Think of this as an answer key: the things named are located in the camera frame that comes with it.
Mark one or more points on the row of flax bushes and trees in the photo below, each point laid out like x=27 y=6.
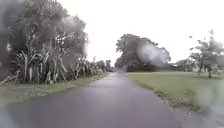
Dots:
x=43 y=50

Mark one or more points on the grass verge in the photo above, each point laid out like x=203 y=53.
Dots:
x=33 y=90

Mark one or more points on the small thin tree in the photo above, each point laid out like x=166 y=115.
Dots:
x=209 y=53

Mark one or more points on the distant tree line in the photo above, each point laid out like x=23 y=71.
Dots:
x=183 y=64

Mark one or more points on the large broad tree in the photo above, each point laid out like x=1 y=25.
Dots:
x=140 y=53

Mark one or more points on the grey asphalt path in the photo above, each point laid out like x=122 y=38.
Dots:
x=110 y=103

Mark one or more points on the grass field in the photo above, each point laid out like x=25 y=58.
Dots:
x=173 y=83

